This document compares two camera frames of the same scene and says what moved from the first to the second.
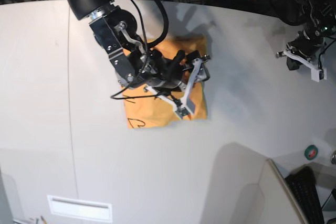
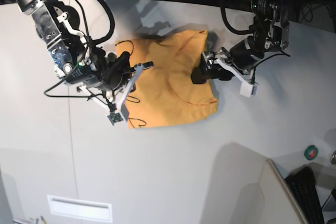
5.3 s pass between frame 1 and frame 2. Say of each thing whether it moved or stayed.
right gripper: moved
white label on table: stayed
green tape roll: stayed
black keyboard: stayed
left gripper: moved
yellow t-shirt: moved
